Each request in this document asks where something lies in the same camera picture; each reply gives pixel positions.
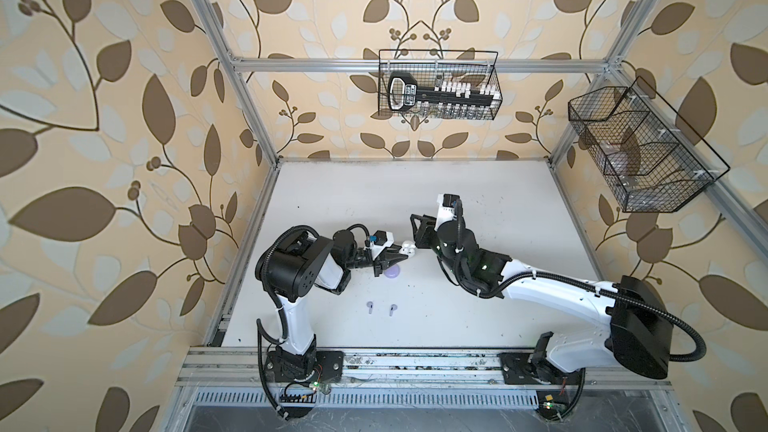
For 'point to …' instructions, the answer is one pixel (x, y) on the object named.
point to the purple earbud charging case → (392, 271)
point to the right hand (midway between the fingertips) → (416, 220)
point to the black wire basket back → (429, 110)
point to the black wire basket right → (649, 159)
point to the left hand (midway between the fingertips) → (406, 251)
